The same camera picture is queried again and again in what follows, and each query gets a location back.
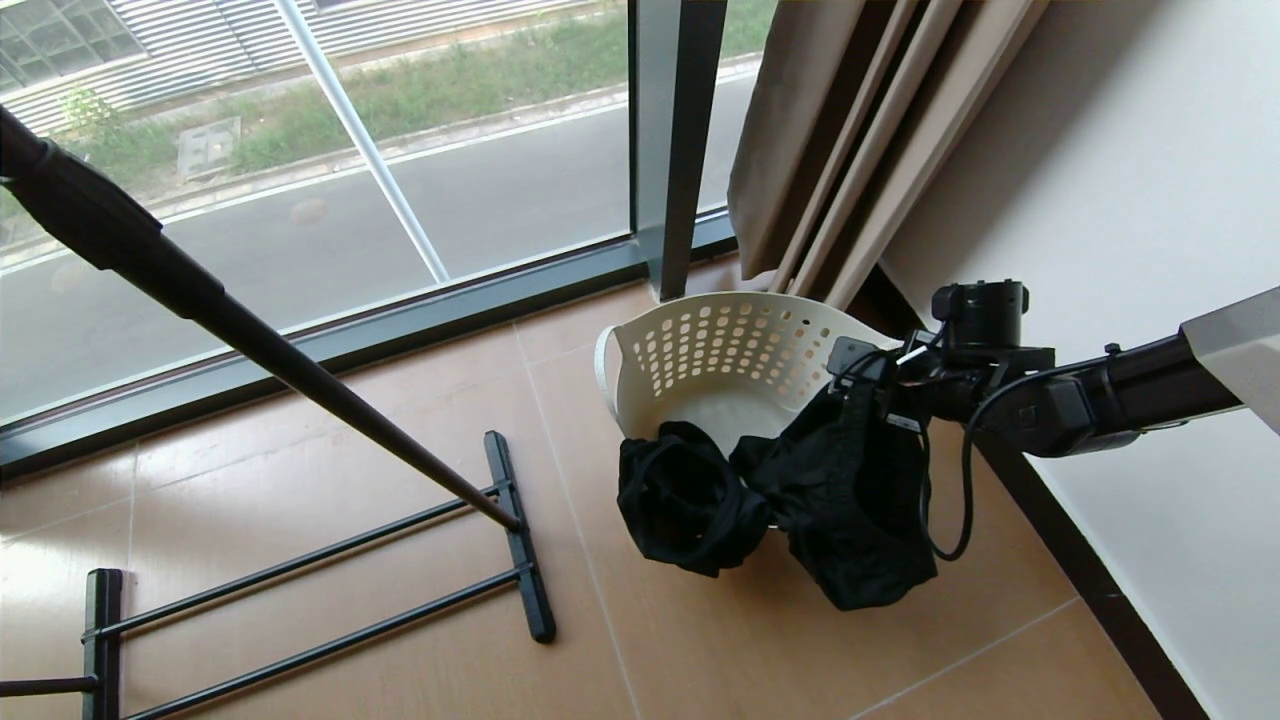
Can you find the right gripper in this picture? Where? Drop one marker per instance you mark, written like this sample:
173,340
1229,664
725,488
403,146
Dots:
900,400

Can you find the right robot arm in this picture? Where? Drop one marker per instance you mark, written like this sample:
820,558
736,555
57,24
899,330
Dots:
1150,385

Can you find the white laundry basket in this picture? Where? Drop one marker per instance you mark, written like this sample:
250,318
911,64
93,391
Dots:
740,410

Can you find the black clothes rack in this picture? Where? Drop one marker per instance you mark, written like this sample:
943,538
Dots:
100,215

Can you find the black garment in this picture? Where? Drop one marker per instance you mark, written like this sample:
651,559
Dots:
680,500

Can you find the beige curtain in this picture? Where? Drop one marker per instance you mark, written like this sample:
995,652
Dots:
800,150

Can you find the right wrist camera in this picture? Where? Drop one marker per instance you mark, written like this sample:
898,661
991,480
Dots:
850,357

